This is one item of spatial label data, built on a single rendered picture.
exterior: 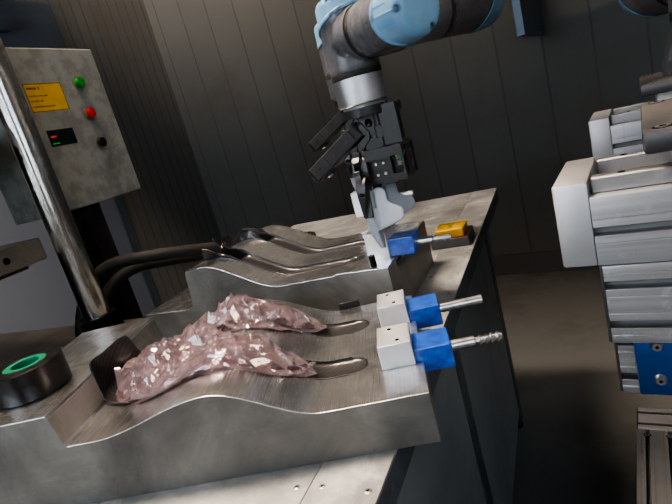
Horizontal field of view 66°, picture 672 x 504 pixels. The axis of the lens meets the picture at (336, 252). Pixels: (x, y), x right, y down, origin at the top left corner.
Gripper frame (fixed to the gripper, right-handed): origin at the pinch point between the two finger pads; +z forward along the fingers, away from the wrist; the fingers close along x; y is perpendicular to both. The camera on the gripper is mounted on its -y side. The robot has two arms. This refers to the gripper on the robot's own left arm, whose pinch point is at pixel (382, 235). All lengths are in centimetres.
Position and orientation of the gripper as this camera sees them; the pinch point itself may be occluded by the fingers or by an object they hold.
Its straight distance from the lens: 82.8
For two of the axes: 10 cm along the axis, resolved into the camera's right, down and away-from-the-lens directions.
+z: 2.6, 9.3, 2.5
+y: 9.0, -1.4, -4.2
